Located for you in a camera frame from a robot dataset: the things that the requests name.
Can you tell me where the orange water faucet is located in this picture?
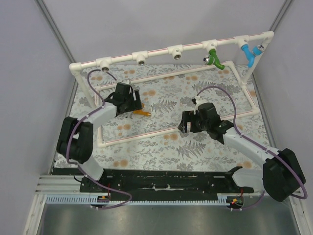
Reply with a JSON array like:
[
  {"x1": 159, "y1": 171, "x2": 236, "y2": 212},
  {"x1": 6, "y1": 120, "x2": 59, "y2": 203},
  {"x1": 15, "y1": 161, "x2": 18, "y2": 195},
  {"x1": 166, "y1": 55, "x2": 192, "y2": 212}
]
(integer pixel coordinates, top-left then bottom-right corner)
[{"x1": 133, "y1": 110, "x2": 151, "y2": 117}]

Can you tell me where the white PVC pipe frame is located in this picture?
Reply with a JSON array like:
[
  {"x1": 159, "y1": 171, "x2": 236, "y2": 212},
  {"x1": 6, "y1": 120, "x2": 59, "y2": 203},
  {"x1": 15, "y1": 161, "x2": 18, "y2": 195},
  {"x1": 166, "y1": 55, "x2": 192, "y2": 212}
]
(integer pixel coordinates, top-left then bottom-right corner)
[{"x1": 68, "y1": 30, "x2": 275, "y2": 148}]

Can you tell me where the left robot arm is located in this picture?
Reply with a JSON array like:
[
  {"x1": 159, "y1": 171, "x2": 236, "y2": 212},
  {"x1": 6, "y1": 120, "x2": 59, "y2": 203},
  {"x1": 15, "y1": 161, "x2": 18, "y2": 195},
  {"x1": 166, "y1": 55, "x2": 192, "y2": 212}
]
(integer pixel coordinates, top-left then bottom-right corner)
[{"x1": 56, "y1": 82, "x2": 142, "y2": 180}]

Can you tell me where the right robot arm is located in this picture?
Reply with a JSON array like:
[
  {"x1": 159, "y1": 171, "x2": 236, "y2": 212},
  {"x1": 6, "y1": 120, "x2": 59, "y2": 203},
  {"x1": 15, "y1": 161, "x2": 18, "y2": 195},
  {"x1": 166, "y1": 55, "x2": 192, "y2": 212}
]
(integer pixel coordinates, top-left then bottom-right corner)
[{"x1": 178, "y1": 102, "x2": 306, "y2": 202}]

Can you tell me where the brown water faucet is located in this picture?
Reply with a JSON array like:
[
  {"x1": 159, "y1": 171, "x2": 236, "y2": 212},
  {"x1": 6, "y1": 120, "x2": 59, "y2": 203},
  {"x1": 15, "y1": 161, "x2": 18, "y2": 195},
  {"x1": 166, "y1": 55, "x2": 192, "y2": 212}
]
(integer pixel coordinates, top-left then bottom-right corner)
[{"x1": 122, "y1": 112, "x2": 134, "y2": 118}]

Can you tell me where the green water faucet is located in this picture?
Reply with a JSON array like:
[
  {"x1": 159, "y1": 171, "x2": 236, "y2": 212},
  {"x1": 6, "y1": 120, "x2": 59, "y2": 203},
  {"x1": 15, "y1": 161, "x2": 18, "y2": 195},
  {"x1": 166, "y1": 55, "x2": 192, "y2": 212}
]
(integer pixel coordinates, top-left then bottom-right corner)
[{"x1": 203, "y1": 49, "x2": 225, "y2": 70}]

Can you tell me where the blue water faucet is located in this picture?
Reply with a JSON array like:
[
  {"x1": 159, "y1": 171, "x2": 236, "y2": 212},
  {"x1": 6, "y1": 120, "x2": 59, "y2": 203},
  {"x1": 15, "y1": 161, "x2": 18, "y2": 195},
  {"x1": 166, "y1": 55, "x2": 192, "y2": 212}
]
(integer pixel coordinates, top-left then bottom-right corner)
[{"x1": 241, "y1": 44, "x2": 265, "y2": 68}]

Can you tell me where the floral patterned table mat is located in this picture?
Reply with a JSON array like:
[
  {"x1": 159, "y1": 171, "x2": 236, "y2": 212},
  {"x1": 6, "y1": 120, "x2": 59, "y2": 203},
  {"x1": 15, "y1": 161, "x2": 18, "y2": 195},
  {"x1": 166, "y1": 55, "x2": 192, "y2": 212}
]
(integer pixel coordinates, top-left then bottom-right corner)
[{"x1": 81, "y1": 65, "x2": 268, "y2": 171}]

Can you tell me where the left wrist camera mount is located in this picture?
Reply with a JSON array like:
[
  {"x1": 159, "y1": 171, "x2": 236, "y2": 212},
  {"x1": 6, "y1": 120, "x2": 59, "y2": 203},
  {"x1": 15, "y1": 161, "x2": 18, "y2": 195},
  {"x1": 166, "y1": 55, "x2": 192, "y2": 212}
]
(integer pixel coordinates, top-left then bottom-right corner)
[{"x1": 122, "y1": 79, "x2": 136, "y2": 100}]

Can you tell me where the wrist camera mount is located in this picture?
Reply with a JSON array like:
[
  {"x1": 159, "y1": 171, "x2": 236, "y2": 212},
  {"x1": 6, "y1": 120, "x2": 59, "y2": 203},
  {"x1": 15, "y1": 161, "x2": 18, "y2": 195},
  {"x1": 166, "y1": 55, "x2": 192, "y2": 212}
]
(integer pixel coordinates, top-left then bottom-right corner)
[
  {"x1": 122, "y1": 79, "x2": 136, "y2": 100},
  {"x1": 192, "y1": 95, "x2": 206, "y2": 114}
]

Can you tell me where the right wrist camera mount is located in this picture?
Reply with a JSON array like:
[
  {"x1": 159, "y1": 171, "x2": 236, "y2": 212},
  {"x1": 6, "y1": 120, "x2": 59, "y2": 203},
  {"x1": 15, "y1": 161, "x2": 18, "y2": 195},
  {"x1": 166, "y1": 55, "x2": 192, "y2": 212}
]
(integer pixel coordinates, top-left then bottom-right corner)
[{"x1": 192, "y1": 95, "x2": 206, "y2": 114}]

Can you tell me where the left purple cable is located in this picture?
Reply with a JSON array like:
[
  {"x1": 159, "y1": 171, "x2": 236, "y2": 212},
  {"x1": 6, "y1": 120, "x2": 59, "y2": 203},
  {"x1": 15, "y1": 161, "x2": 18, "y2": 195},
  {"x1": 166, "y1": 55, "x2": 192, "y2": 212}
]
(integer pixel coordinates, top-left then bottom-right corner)
[{"x1": 66, "y1": 69, "x2": 133, "y2": 210}]

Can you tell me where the purple cable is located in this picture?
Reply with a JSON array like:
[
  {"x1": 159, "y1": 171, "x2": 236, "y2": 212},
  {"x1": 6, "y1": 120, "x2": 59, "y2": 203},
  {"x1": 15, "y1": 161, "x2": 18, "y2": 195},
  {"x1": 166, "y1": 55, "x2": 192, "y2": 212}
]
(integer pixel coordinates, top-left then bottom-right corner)
[
  {"x1": 196, "y1": 86, "x2": 308, "y2": 211},
  {"x1": 66, "y1": 69, "x2": 133, "y2": 210}
]

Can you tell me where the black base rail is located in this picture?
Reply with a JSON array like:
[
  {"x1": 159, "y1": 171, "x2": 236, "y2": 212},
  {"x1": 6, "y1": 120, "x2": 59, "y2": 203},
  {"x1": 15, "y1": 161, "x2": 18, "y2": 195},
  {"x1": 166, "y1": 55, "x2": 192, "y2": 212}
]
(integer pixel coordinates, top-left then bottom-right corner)
[{"x1": 52, "y1": 167, "x2": 255, "y2": 196}]

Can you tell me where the white slotted cable duct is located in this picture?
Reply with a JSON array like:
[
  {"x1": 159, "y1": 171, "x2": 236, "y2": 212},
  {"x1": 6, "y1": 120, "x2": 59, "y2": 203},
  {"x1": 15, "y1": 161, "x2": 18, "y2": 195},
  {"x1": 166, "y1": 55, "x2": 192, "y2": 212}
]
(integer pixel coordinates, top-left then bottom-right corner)
[{"x1": 45, "y1": 193, "x2": 230, "y2": 205}]

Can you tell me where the aluminium frame profile left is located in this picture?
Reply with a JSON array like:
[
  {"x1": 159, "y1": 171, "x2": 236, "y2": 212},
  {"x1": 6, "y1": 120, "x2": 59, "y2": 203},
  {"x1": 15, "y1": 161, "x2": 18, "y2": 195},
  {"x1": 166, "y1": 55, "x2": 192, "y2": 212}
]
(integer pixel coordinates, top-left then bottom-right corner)
[{"x1": 35, "y1": 0, "x2": 76, "y2": 63}]

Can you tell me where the aluminium frame profile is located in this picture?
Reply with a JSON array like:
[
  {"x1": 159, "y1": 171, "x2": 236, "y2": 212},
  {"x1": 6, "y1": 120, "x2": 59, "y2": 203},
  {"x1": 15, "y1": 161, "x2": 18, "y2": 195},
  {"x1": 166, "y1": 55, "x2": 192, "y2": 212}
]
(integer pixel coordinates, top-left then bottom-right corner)
[
  {"x1": 269, "y1": 0, "x2": 294, "y2": 32},
  {"x1": 35, "y1": 0, "x2": 76, "y2": 63}
]

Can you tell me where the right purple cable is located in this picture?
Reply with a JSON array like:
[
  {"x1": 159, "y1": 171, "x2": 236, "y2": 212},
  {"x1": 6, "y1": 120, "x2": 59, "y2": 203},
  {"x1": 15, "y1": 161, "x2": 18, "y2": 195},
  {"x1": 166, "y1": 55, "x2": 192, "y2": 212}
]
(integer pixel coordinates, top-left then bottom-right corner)
[{"x1": 196, "y1": 86, "x2": 308, "y2": 211}]

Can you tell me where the aluminium frame profile right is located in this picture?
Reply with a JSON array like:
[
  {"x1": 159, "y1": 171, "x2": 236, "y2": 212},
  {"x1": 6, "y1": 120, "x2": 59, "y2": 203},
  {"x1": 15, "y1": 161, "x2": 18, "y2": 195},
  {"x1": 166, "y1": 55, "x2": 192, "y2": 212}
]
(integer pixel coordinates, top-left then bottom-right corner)
[{"x1": 269, "y1": 0, "x2": 294, "y2": 32}]

